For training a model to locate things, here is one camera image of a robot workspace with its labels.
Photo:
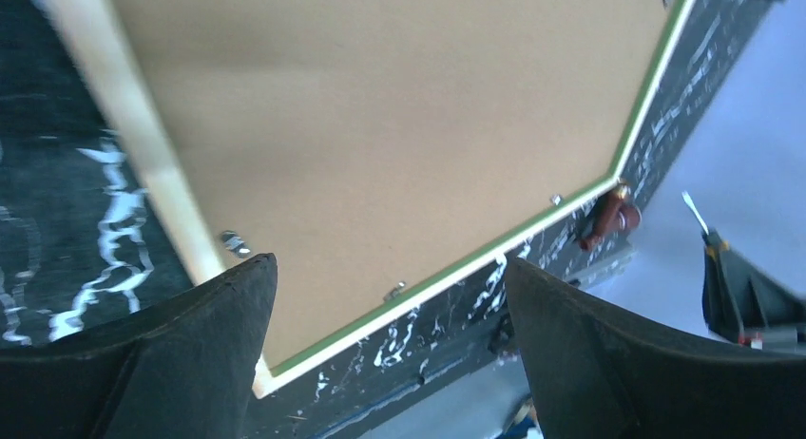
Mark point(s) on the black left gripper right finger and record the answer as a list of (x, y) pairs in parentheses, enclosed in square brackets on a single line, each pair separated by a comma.
[(597, 370)]

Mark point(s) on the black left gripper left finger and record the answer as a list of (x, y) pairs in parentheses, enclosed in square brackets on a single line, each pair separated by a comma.
[(183, 368)]

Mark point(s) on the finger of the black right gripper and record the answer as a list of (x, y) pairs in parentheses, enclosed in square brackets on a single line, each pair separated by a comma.
[(741, 304)]

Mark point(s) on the yellow handled screwdriver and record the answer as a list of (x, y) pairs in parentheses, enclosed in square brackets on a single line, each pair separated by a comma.
[(699, 219)]

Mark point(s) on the green wooden photo frame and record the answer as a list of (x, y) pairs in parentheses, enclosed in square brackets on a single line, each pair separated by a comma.
[(383, 150)]

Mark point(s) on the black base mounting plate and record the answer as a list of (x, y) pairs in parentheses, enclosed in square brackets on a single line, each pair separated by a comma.
[(415, 355)]

